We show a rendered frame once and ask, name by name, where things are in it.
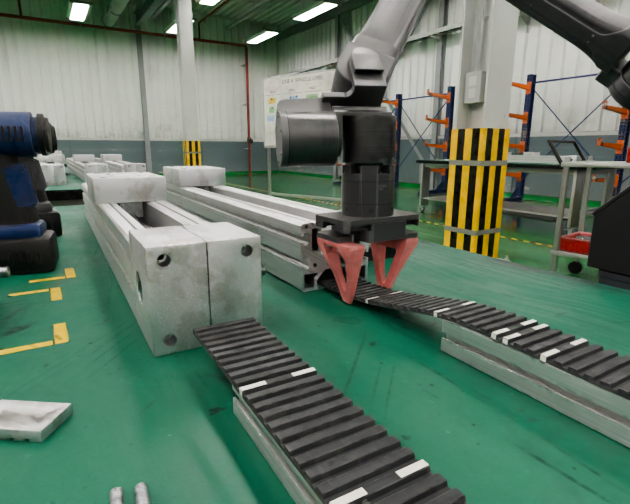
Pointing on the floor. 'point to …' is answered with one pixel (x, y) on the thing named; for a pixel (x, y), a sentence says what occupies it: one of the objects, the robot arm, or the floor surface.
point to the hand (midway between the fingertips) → (366, 291)
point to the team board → (305, 87)
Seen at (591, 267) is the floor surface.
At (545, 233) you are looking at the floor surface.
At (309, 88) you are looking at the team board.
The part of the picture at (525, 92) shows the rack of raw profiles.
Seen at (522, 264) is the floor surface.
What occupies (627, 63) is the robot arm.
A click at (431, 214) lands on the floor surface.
